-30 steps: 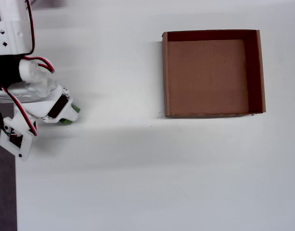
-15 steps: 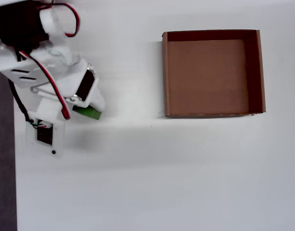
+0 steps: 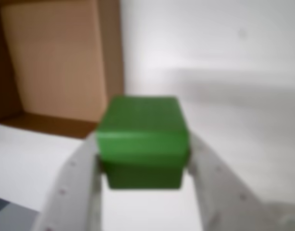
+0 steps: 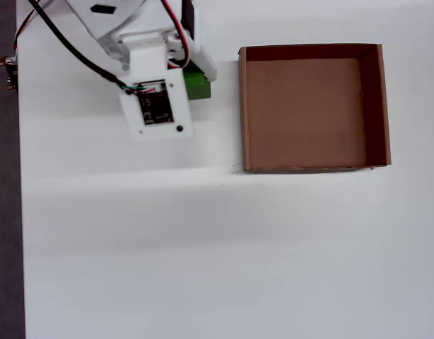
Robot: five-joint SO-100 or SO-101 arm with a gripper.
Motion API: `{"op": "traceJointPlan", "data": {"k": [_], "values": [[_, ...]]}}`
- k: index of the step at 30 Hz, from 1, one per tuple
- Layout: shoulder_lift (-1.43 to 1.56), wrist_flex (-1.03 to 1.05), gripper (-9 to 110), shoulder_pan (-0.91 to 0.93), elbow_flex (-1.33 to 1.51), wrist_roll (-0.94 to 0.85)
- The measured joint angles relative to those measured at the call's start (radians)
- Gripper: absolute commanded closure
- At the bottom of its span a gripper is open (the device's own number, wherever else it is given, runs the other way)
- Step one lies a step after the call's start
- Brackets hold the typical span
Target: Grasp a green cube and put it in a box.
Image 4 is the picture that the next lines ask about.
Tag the brown cardboard box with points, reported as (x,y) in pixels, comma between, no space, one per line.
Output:
(305,113)

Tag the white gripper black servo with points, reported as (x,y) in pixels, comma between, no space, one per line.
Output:
(205,61)

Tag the white wrist camera mount plate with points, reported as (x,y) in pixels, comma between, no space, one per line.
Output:
(181,106)

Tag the green cube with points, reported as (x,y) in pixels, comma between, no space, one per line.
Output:
(199,88)

